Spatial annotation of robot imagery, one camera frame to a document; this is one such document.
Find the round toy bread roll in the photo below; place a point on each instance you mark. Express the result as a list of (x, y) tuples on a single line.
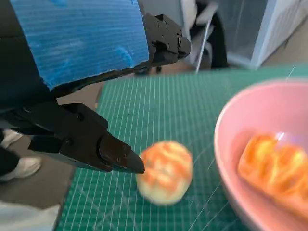
[(166, 173)]

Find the long toy bread loaf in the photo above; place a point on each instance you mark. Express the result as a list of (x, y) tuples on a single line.
[(272, 163)]

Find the pink bowl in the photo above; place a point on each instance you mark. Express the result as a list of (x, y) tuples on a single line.
[(231, 134)]

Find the left robot hand, blue tape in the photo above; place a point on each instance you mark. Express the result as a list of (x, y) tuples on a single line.
[(79, 38)]

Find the person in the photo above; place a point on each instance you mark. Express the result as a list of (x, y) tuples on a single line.
[(24, 166), (219, 43)]

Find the green cutting mat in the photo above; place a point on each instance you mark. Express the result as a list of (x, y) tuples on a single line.
[(144, 108)]

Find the white mesh cabinet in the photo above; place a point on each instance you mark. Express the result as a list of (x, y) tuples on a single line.
[(276, 29)]

